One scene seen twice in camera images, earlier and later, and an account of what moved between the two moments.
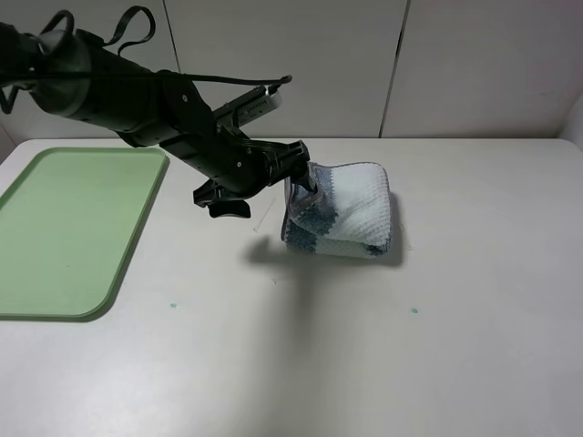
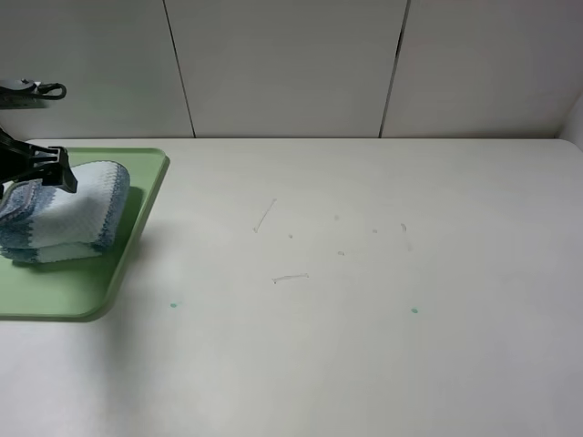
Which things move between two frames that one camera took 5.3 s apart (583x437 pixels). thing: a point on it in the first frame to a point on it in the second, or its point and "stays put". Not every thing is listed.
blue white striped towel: x=348 y=213 to x=45 y=224
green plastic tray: x=69 y=226 stays put
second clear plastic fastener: x=256 y=229 stays put
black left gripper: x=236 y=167 to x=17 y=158
